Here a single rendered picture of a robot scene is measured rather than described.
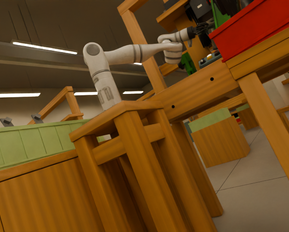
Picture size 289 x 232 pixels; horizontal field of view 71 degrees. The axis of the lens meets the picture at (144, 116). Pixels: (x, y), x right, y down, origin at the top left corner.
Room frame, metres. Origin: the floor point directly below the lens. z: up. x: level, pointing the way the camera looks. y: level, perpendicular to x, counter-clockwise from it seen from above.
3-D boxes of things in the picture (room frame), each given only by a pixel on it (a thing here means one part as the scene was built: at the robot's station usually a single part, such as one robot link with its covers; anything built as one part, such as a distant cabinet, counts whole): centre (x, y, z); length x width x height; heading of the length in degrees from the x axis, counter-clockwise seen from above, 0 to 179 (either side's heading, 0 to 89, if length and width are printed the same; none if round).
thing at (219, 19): (1.08, -0.62, 1.17); 0.13 x 0.12 x 0.20; 64
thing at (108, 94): (0.90, 0.11, 0.97); 0.09 x 0.09 x 0.17; 67
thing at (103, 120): (0.91, 0.11, 0.83); 0.32 x 0.32 x 0.04; 61
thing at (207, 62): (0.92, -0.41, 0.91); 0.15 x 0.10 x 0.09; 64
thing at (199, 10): (1.34, -0.71, 1.42); 0.17 x 0.12 x 0.15; 64
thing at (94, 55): (0.90, 0.11, 1.13); 0.09 x 0.09 x 0.17; 17
